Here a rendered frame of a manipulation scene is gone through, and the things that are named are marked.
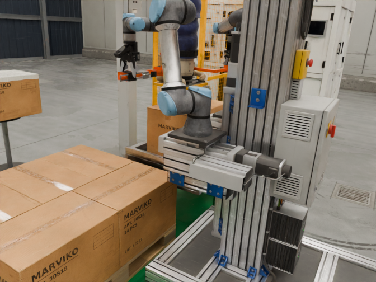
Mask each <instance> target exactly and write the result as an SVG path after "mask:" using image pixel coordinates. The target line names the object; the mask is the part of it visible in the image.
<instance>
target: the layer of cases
mask: <svg viewBox="0 0 376 282"><path fill-rule="evenodd" d="M167 173H168V172H167V171H164V170H160V169H157V168H154V167H151V166H147V165H145V164H142V163H139V162H134V161H132V160H129V159H126V158H123V157H119V156H116V155H113V154H110V153H107V152H104V151H100V150H98V149H94V148H91V147H88V146H85V145H82V144H81V145H78V146H75V147H72V148H69V149H66V150H63V151H60V152H57V153H54V154H51V155H48V156H45V157H42V158H39V159H36V160H34V161H31V162H27V163H24V164H21V165H19V166H16V167H12V168H9V169H7V170H4V171H1V172H0V282H104V281H105V280H107V279H108V278H109V277H110V276H111V275H112V274H114V273H115V272H117V271H118V269H120V268H121V267H123V266H124V265H125V264H126V263H127V262H129V261H130V260H131V259H132V258H133V257H135V256H136V255H137V254H138V253H139V252H141V251H142V250H143V249H145V248H146V247H147V246H148V245H149V244H151V243H152V242H153V241H154V240H155V239H157V238H158V237H159V236H160V235H161V234H163V233H164V232H165V231H166V230H168V229H169V228H170V227H171V226H173V225H174V224H175V223H176V199H177V184H174V183H171V182H169V181H167Z"/></svg>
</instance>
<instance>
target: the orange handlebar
mask: <svg viewBox="0 0 376 282"><path fill-rule="evenodd" d="M194 70H195V71H202V72H210V73H219V72H224V71H227V70H228V68H222V69H216V70H214V69H206V68H198V67H194ZM146 71H149V74H150V73H151V72H154V71H156V72H157V75H158V74H160V73H162V71H161V70H156V69H148V70H146ZM141 76H142V74H136V77H141ZM121 79H126V76H121Z"/></svg>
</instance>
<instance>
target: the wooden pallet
mask: <svg viewBox="0 0 376 282"><path fill-rule="evenodd" d="M175 239H176V223H175V224H174V225H173V226H171V227H170V228H169V229H168V230H166V231H165V232H164V233H163V234H161V235H160V236H159V237H158V238H157V239H155V240H154V241H153V242H152V243H151V244H149V245H148V246H147V247H146V248H145V249H143V250H142V251H141V252H139V253H138V254H137V255H136V256H135V257H133V258H132V259H131V260H130V261H129V262H127V263H126V264H125V265H124V266H123V267H121V268H120V269H118V271H117V272H115V273H114V274H112V275H111V276H110V277H109V278H108V279H107V280H105V281H104V282H128V281H129V280H130V279H131V278H132V277H133V276H134V275H136V274H137V273H138V272H139V271H140V270H141V269H142V268H143V267H145V266H146V265H147V264H148V263H149V262H150V261H152V260H153V259H154V258H155V257H156V256H157V255H158V254H159V253H160V252H162V251H163V250H164V249H165V248H166V247H167V246H168V245H169V244H170V243H172V242H173V241H174V240H175Z"/></svg>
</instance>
